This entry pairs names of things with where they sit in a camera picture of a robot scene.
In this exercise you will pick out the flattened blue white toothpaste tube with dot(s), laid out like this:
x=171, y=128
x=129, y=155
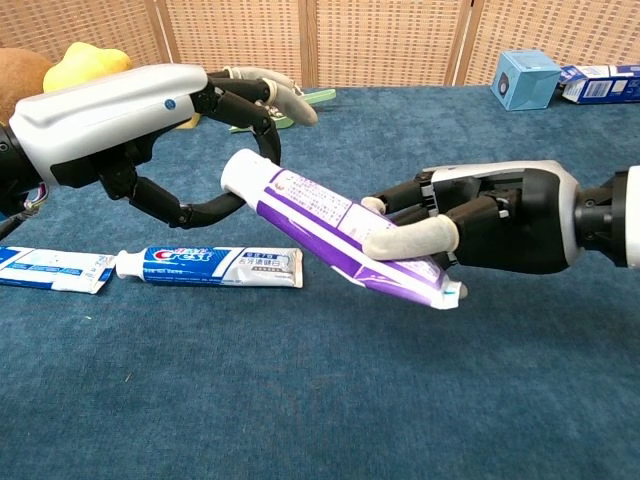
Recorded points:
x=45, y=270

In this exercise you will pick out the brown plush toy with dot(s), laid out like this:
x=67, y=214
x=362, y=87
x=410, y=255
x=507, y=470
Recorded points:
x=15, y=80

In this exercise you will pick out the light blue cube box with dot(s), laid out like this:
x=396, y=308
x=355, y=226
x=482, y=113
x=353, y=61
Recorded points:
x=525, y=82

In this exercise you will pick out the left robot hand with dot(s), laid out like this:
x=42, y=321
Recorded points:
x=100, y=120

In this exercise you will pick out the woven rattan folding screen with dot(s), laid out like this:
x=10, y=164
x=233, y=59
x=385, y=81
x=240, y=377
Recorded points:
x=385, y=40

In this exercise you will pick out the blue white carton box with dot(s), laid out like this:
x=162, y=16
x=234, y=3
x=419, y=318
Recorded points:
x=600, y=85

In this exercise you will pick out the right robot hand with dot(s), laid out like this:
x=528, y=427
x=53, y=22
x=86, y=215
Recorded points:
x=505, y=215

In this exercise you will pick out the light green dustpan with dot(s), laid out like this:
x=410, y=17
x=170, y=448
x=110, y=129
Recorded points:
x=320, y=95

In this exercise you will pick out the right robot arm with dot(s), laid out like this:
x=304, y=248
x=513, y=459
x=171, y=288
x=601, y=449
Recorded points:
x=610, y=215

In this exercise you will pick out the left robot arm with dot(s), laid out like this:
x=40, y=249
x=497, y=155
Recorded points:
x=20, y=185

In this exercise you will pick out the blue Crest toothpaste tube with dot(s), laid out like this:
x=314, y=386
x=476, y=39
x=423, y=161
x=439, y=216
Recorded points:
x=220, y=266

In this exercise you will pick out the purple white toothpaste tube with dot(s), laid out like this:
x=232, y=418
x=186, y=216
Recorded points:
x=320, y=215

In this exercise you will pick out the yellow plush toy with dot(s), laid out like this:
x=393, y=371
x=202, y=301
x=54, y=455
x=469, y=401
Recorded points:
x=85, y=62

